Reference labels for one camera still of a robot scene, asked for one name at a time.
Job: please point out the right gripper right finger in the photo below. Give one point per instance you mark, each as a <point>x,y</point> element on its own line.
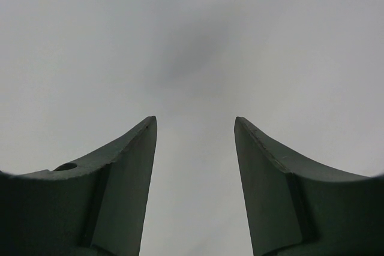
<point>297,206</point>

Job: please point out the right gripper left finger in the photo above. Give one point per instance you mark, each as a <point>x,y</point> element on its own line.
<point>94,205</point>

